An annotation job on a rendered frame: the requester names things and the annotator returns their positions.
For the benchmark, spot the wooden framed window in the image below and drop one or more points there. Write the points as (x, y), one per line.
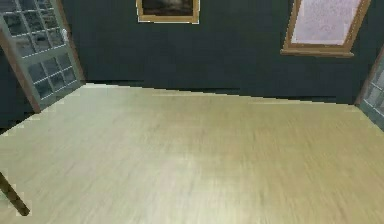
(325, 25)

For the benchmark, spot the grey glazed room door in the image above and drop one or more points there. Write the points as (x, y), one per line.
(374, 95)
(40, 56)

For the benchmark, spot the brown wooden furniture leg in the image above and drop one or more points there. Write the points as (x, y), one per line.
(13, 196)

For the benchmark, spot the dark picture in wooden frame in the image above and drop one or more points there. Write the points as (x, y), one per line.
(167, 10)

